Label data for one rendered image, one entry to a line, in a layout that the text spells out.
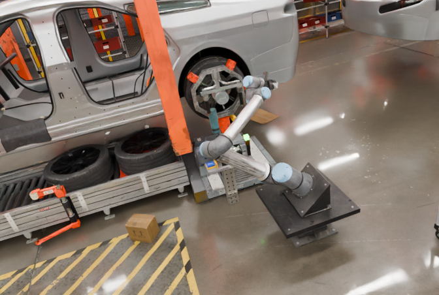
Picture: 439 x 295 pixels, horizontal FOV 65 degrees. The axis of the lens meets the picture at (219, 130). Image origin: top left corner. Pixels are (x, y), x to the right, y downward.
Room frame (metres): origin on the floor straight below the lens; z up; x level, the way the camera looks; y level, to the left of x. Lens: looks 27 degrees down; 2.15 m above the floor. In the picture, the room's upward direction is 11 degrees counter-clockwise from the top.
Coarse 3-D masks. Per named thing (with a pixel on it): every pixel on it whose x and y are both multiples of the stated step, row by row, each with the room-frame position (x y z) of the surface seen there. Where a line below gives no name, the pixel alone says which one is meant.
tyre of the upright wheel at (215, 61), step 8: (208, 56) 3.59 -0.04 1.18; (216, 56) 3.57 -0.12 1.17; (192, 64) 3.56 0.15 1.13; (200, 64) 3.42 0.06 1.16; (208, 64) 3.39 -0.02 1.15; (216, 64) 3.40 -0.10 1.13; (224, 64) 3.41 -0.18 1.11; (192, 72) 3.37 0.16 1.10; (200, 72) 3.37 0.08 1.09; (240, 72) 3.44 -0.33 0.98; (184, 80) 3.49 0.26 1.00; (184, 88) 3.42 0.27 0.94; (184, 96) 3.49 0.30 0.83; (192, 104) 3.34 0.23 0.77
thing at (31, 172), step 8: (112, 144) 3.56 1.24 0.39; (112, 152) 3.55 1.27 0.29; (24, 168) 3.39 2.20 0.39; (32, 168) 3.43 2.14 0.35; (40, 168) 3.43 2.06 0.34; (0, 176) 3.37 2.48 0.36; (8, 176) 3.39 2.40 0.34; (16, 176) 3.37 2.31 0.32; (24, 176) 3.39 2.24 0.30; (0, 184) 3.34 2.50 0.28
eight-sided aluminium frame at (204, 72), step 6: (222, 66) 3.34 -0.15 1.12; (204, 72) 3.29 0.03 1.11; (210, 72) 3.30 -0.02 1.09; (228, 72) 3.33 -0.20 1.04; (234, 72) 3.34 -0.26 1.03; (240, 78) 3.35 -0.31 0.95; (198, 84) 3.28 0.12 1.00; (192, 90) 3.26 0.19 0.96; (192, 96) 3.31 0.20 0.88; (198, 108) 3.27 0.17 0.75; (234, 108) 3.33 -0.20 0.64; (204, 114) 3.28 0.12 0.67; (222, 114) 3.31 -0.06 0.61; (228, 114) 3.32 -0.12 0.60
